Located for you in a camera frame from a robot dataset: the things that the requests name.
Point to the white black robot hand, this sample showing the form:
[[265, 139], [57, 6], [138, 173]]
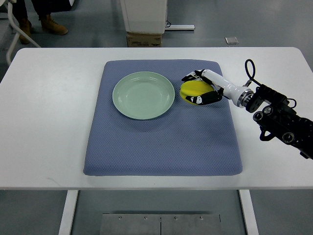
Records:
[[222, 87]]

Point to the yellow starfruit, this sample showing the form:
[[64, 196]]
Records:
[[192, 91]]

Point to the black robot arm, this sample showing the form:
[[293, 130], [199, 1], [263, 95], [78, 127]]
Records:
[[276, 118]]

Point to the grey floor outlet plate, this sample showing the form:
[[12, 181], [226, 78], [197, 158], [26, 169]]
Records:
[[231, 40]]

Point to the light green plate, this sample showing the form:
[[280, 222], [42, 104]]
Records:
[[143, 95]]

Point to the blue quilted mat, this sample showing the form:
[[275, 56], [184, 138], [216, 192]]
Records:
[[188, 140]]

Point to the white floor foot bar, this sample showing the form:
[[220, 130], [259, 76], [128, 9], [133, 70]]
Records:
[[180, 27]]

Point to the cardboard box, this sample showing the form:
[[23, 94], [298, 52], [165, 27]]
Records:
[[143, 40]]

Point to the white cabinet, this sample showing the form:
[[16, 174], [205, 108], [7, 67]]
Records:
[[144, 16]]

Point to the white table leg right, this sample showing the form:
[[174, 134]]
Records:
[[248, 212]]

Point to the white table leg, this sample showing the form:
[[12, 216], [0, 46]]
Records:
[[68, 212], [248, 212]]

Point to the tan work boot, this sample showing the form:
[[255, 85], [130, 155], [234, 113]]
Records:
[[25, 26], [50, 26]]

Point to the white table leg left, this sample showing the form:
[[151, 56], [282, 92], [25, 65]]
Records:
[[68, 212]]

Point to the metal base plate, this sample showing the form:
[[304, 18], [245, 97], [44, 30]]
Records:
[[160, 224]]

